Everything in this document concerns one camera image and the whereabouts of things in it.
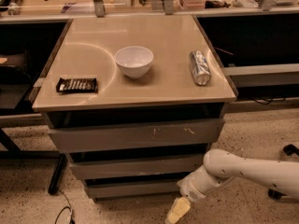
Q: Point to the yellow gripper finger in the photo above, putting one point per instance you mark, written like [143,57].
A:
[178,209]

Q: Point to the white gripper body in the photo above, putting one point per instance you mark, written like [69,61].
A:
[191,188]

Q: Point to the grey bottom drawer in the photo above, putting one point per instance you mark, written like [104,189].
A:
[132,189]

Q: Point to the grey drawer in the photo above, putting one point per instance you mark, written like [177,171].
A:
[132,189]
[136,167]
[136,135]

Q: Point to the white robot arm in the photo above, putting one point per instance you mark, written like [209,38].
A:
[220,167]

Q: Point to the grey top drawer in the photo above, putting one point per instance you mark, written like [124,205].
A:
[136,135]

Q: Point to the grey middle drawer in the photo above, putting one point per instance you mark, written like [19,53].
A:
[136,167]

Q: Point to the grey drawer cabinet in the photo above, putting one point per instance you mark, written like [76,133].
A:
[134,102]

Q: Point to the black chair base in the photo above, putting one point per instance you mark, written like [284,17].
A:
[290,150]

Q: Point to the silver soda can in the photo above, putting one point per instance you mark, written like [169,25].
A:
[199,68]

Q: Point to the black table leg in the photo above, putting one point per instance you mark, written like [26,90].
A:
[54,182]

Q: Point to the white bowl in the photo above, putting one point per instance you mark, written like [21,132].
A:
[134,61]

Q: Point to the black snack bar wrapper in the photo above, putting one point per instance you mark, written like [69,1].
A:
[76,85]

